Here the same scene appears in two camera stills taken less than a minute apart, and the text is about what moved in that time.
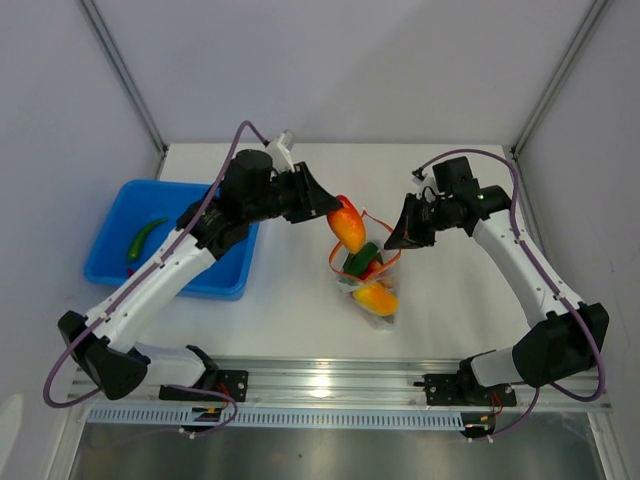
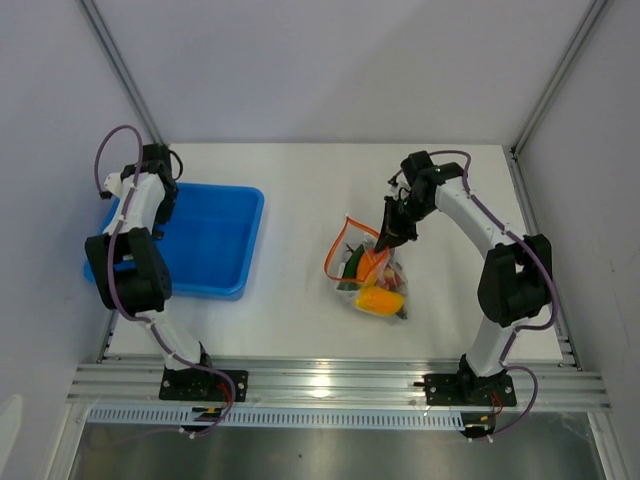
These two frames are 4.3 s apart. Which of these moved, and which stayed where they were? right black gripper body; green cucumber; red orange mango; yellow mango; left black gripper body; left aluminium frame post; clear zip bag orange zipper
Moved: right black gripper body; green cucumber; red orange mango; clear zip bag orange zipper; left black gripper body
Stayed: yellow mango; left aluminium frame post
